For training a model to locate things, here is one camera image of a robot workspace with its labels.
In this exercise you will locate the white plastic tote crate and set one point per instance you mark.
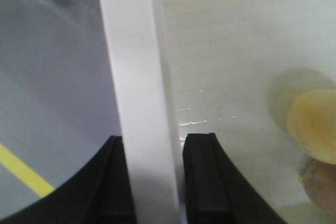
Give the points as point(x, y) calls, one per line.
point(229, 67)

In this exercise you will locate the yellow plush burger toy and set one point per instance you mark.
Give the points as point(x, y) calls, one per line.
point(311, 123)

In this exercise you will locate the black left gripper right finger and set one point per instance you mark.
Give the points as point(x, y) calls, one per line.
point(215, 190)

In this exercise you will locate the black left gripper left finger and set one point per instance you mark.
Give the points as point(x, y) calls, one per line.
point(99, 193)

